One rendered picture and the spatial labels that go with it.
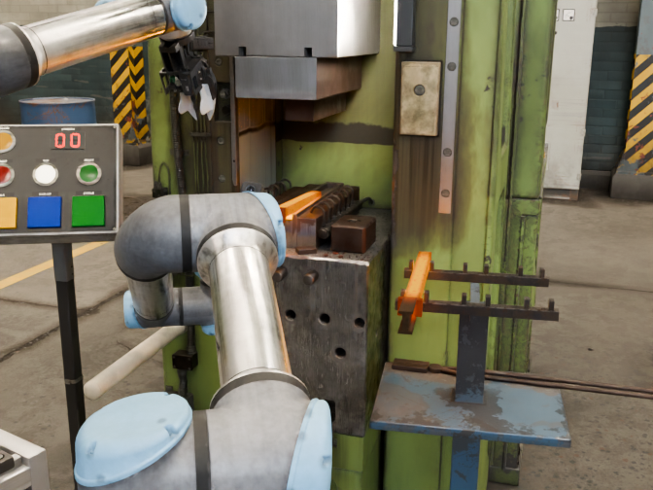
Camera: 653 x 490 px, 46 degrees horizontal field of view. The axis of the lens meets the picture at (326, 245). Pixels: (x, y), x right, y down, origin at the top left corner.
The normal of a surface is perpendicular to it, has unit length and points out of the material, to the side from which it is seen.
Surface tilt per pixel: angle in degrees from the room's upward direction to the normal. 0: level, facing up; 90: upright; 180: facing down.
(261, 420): 20
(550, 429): 0
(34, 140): 60
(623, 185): 90
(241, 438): 35
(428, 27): 90
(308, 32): 90
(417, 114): 90
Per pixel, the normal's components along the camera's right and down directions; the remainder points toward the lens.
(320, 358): -0.29, 0.26
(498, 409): 0.00, -0.96
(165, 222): -0.07, -0.28
